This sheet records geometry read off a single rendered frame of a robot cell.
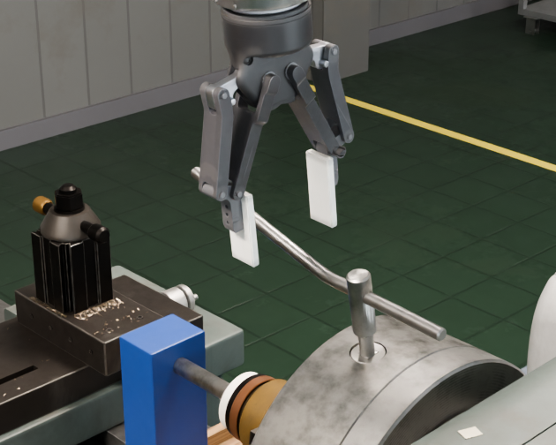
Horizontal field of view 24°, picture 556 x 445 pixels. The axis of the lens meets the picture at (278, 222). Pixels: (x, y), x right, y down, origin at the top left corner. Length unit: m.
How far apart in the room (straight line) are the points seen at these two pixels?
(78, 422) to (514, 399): 0.77
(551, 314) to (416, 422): 0.63
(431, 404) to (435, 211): 3.43
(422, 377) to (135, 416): 0.46
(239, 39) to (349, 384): 0.33
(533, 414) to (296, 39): 0.36
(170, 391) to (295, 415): 0.34
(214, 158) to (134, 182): 3.75
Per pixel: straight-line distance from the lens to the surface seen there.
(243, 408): 1.36
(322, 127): 1.14
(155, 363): 1.45
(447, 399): 1.17
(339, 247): 4.27
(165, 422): 1.50
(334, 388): 1.17
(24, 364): 1.72
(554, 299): 1.75
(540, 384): 1.13
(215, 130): 1.06
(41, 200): 1.76
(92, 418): 1.73
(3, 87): 5.16
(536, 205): 4.68
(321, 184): 1.17
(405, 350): 1.19
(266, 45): 1.05
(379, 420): 1.13
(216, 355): 1.84
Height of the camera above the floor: 1.83
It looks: 24 degrees down
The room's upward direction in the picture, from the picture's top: straight up
